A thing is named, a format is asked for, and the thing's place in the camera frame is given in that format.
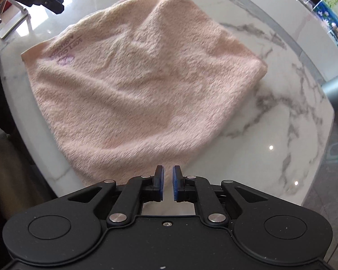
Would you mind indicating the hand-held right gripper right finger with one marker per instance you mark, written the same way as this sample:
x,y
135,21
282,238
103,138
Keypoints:
x,y
175,182

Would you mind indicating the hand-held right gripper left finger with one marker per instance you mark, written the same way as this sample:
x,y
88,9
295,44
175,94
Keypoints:
x,y
160,182

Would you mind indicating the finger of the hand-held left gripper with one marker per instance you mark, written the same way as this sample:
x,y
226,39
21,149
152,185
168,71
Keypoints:
x,y
55,2

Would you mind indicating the pink terry towel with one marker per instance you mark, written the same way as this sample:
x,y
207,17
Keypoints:
x,y
143,90

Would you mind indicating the white desk stand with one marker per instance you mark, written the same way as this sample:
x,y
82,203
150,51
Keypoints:
x,y
12,25

